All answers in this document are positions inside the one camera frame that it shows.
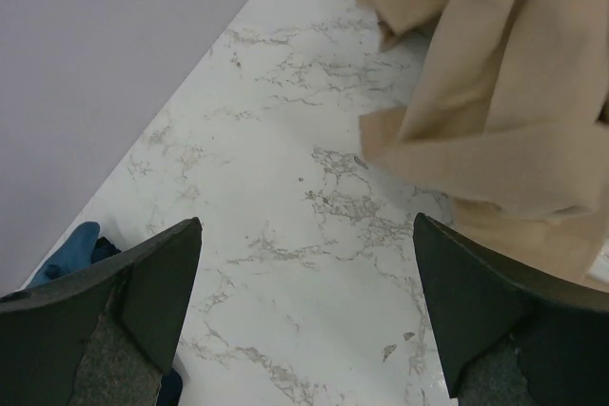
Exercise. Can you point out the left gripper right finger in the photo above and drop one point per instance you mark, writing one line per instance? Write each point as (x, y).
(507, 333)

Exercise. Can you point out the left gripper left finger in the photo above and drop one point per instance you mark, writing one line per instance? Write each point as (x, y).
(106, 334)

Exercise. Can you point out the tan beige t-shirt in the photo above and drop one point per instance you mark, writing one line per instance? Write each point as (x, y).
(509, 119)

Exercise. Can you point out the folded light blue t-shirt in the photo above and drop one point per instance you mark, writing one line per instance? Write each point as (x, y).
(73, 255)

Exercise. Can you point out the folded dark navy t-shirt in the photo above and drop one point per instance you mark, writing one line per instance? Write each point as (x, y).
(171, 384)

